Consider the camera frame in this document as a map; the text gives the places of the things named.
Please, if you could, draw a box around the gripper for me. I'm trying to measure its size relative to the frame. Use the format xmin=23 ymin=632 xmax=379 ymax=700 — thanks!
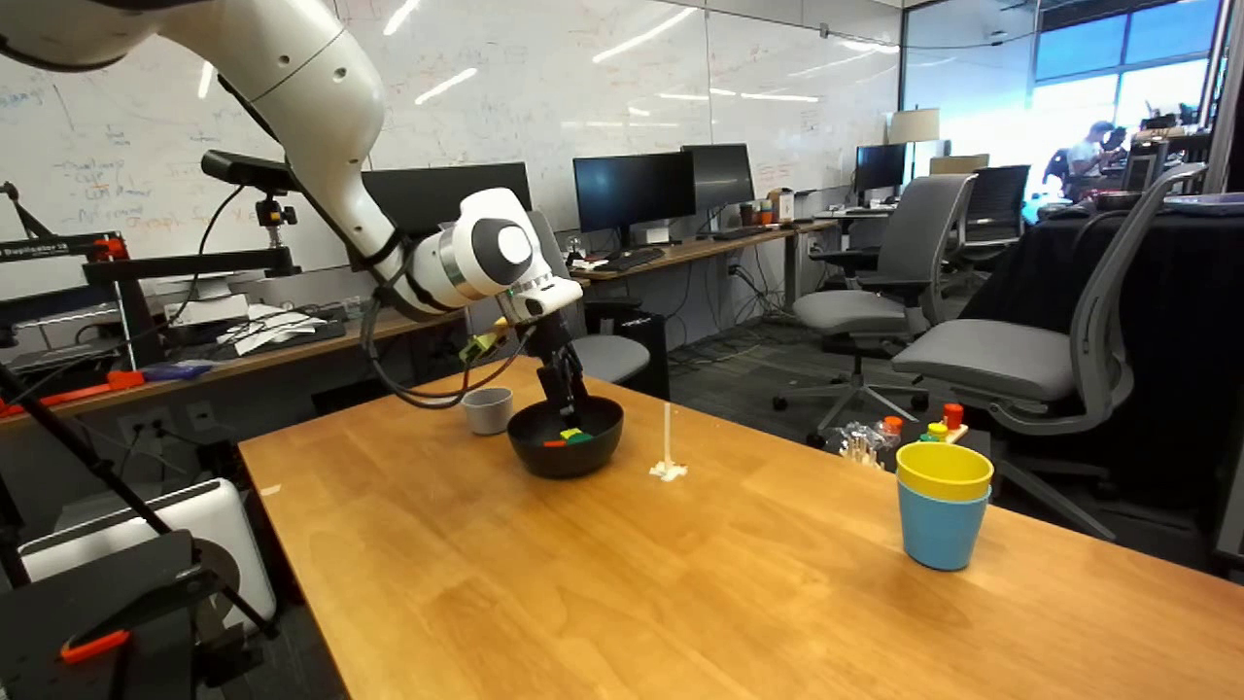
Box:
xmin=525 ymin=311 xmax=591 ymax=417

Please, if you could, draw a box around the black bowl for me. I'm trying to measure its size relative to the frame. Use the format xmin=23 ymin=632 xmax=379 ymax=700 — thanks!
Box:
xmin=506 ymin=394 xmax=625 ymax=480

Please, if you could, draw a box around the grey office chair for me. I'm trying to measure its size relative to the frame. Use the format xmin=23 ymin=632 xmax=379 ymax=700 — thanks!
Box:
xmin=525 ymin=209 xmax=652 ymax=387
xmin=772 ymin=173 xmax=979 ymax=440
xmin=891 ymin=162 xmax=1209 ymax=543

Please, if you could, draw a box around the small grey cup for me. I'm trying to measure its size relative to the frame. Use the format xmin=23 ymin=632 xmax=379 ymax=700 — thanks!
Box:
xmin=461 ymin=387 xmax=514 ymax=437

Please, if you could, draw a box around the black computer tower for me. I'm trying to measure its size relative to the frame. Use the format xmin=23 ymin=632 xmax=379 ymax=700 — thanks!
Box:
xmin=581 ymin=299 xmax=673 ymax=402

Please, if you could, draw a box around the white plastic stick piece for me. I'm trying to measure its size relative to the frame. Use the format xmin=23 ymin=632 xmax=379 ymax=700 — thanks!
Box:
xmin=648 ymin=402 xmax=689 ymax=483

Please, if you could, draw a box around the black keyboard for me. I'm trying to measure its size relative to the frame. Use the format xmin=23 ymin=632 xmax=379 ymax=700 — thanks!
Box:
xmin=592 ymin=247 xmax=668 ymax=273

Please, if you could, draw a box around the long wooden desk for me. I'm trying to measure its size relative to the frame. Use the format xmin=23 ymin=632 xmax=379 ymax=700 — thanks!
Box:
xmin=0 ymin=220 xmax=839 ymax=423

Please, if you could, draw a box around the row of monitors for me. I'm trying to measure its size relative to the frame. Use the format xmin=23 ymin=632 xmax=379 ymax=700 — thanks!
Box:
xmin=572 ymin=143 xmax=756 ymax=251

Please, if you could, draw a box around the wide black monitor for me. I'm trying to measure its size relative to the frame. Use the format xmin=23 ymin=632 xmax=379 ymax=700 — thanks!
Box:
xmin=361 ymin=161 xmax=534 ymax=240

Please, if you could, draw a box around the clear plastic bag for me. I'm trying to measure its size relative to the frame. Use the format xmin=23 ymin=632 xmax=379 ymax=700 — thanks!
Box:
xmin=834 ymin=418 xmax=903 ymax=470

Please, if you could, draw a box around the colourful peg toy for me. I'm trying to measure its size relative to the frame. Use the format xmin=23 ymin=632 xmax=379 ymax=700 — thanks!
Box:
xmin=917 ymin=402 xmax=970 ymax=446

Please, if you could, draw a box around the small black monitor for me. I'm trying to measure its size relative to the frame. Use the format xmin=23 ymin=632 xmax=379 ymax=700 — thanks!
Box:
xmin=854 ymin=143 xmax=908 ymax=207

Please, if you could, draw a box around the white computer tower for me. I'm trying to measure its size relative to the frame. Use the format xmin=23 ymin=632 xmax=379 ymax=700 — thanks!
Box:
xmin=17 ymin=476 xmax=280 ymax=635

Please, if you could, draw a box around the yellow plastic cup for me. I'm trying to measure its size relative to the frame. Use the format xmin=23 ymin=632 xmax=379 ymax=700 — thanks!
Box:
xmin=895 ymin=441 xmax=995 ymax=504

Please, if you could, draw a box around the blue plastic cup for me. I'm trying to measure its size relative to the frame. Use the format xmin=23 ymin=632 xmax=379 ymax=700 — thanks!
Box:
xmin=896 ymin=481 xmax=993 ymax=573

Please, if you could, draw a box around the lamp with white shade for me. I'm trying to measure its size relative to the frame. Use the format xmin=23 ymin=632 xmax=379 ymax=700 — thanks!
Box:
xmin=887 ymin=107 xmax=943 ymax=182

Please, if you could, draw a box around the black mesh office chair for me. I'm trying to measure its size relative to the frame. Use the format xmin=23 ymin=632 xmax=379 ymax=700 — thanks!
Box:
xmin=945 ymin=164 xmax=1032 ymax=275

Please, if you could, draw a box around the stand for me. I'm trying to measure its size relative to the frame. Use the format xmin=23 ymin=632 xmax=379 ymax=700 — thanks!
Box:
xmin=0 ymin=362 xmax=281 ymax=700

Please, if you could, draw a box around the person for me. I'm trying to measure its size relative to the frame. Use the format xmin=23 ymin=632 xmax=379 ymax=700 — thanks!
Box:
xmin=1043 ymin=120 xmax=1130 ymax=197

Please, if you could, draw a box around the table with black cloth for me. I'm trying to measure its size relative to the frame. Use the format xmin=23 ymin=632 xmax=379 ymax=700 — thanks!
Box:
xmin=960 ymin=206 xmax=1244 ymax=511

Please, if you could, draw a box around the window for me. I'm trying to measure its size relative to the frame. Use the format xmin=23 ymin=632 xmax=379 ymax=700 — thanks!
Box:
xmin=1028 ymin=0 xmax=1224 ymax=178

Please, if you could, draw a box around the wall whiteboard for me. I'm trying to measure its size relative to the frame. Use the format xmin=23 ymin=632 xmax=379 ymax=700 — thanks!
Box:
xmin=0 ymin=0 xmax=902 ymax=300

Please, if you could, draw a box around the camera on mount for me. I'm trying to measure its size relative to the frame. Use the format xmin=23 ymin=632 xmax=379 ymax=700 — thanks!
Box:
xmin=200 ymin=150 xmax=303 ymax=256

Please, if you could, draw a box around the black frame 3d printer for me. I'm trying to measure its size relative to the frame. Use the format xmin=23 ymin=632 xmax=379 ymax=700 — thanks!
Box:
xmin=0 ymin=181 xmax=303 ymax=372

